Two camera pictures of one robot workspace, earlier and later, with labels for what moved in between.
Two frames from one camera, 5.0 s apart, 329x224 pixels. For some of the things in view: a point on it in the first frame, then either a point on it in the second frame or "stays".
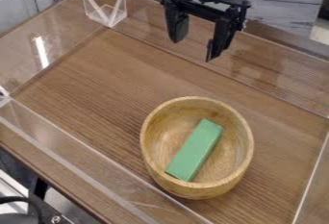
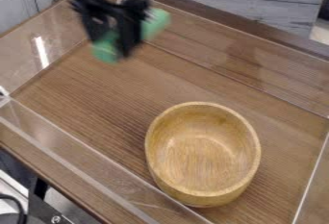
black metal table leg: x=43 y=212 stays
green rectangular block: x=194 y=150 to x=107 y=49
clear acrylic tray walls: x=219 y=138 stays
